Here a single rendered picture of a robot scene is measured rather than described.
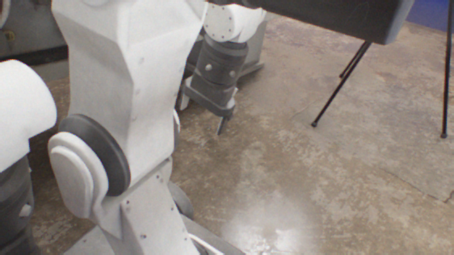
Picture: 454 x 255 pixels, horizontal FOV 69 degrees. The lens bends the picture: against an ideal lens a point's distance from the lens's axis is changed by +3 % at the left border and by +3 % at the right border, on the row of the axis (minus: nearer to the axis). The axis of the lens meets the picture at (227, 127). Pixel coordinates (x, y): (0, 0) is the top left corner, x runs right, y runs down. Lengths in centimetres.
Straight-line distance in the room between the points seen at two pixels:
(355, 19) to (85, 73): 33
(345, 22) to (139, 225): 48
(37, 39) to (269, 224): 97
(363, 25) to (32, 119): 27
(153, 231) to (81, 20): 40
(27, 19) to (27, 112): 82
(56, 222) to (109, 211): 71
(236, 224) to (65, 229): 57
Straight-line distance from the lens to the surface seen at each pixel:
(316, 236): 129
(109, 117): 47
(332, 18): 27
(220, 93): 64
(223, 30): 55
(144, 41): 38
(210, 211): 125
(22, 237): 41
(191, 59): 214
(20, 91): 31
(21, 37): 112
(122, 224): 62
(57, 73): 119
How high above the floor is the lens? 97
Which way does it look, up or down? 36 degrees down
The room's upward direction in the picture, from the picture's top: 9 degrees clockwise
